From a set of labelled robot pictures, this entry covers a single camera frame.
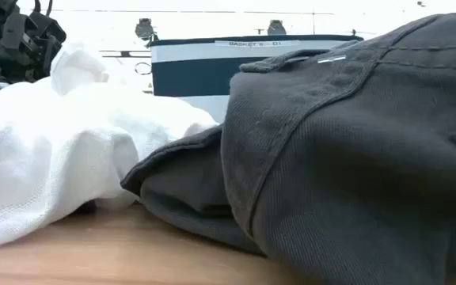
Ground grey ceiling device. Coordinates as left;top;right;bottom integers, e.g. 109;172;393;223
135;17;157;41
267;19;287;36

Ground dark grey trousers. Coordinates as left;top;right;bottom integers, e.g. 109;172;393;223
120;2;456;285

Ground large white shirt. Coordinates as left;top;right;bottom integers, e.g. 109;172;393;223
0;41;219;253

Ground navy white striped fabric basket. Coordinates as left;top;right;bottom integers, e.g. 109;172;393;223
134;34;366;124

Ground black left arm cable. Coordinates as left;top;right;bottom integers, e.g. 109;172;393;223
32;0;54;17

